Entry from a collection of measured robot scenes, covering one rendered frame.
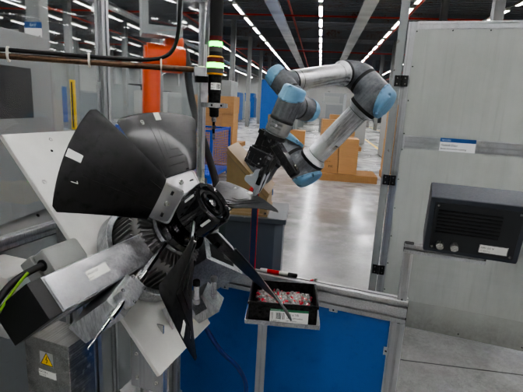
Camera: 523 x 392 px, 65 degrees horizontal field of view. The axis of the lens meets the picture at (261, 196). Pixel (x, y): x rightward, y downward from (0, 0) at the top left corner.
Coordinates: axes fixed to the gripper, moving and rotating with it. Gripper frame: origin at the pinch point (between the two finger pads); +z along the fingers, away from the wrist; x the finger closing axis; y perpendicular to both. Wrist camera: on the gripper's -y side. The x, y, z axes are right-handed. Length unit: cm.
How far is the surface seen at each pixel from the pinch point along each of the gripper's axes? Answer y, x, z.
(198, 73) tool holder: 18.9, 27.4, -29.8
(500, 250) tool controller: -72, -10, -16
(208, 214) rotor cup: -1.3, 37.8, -2.2
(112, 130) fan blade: 21, 51, -14
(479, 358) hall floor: -135, -141, 73
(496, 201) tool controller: -63, -7, -29
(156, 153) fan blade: 22.6, 28.0, -5.9
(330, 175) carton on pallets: 63, -709, 124
